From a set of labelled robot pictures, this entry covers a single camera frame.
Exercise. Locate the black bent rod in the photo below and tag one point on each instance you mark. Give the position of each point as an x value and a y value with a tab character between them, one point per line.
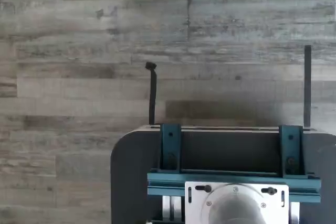
152	98

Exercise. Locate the dark grey base platform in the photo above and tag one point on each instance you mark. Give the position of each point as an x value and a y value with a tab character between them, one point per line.
131	169

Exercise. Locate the teal metal frame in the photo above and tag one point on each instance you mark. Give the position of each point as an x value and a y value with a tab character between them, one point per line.
168	184

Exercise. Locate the white mounting plate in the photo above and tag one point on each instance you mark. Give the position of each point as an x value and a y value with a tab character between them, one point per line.
194	208

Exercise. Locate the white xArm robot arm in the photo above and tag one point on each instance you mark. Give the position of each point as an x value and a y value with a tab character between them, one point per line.
233	213

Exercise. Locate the black straight bar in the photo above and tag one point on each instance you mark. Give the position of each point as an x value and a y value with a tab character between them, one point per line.
307	90

